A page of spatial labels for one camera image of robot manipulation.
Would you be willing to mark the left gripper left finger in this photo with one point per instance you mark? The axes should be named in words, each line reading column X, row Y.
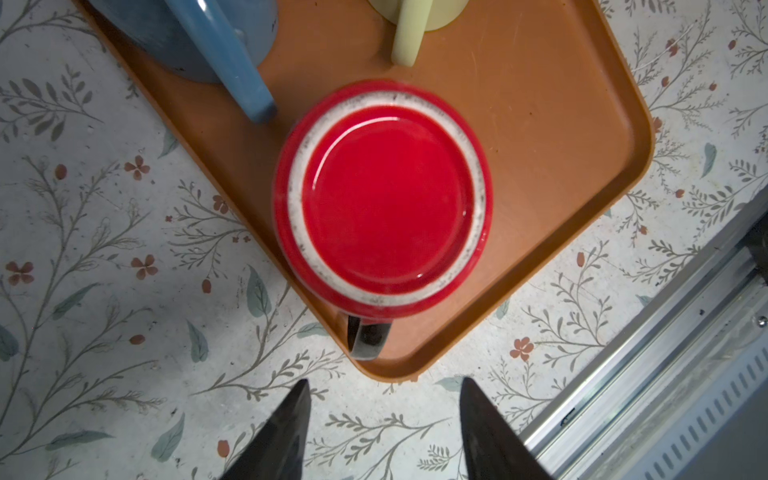
column 277, row 450

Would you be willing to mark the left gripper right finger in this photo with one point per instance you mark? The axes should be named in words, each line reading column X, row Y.
column 491, row 448

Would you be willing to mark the red mug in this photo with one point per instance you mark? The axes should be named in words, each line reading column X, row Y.
column 383, row 205

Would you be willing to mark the light green mug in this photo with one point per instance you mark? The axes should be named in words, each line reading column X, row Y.
column 413, row 18

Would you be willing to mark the blue textured mug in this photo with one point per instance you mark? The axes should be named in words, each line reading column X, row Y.
column 205, row 41

